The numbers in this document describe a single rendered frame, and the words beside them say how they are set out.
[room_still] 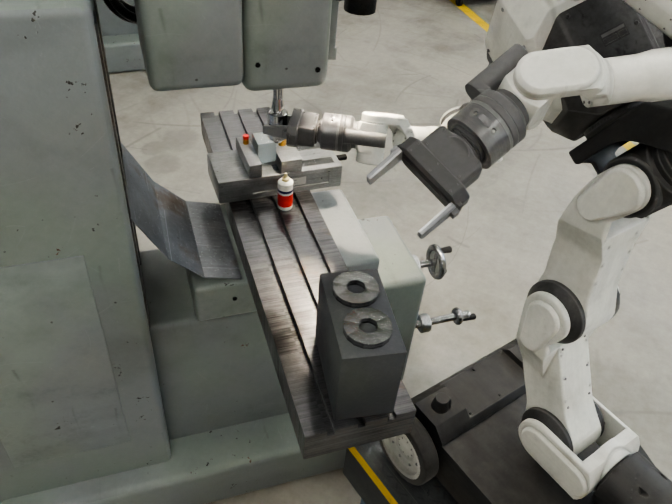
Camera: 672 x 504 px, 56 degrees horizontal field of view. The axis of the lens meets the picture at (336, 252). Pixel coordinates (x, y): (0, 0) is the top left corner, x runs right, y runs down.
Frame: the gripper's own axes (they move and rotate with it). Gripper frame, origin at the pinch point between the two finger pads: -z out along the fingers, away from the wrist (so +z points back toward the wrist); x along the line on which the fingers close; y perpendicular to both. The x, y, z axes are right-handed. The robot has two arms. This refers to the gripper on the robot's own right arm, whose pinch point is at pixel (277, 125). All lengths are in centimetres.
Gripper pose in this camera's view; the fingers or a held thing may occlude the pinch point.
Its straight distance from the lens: 155.5
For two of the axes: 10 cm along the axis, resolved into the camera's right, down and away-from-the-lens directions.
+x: -1.2, 6.5, -7.5
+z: 9.9, 1.3, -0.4
